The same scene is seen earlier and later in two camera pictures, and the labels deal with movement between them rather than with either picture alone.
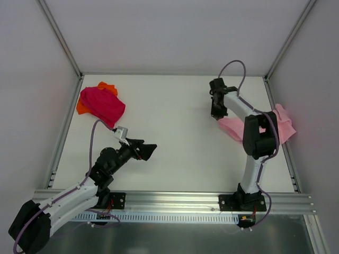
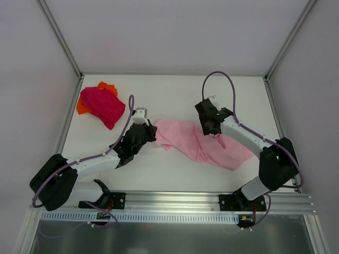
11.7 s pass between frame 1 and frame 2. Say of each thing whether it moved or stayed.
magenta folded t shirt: stayed
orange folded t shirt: stayed
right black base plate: stayed
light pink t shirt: moved
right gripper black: moved
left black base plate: stayed
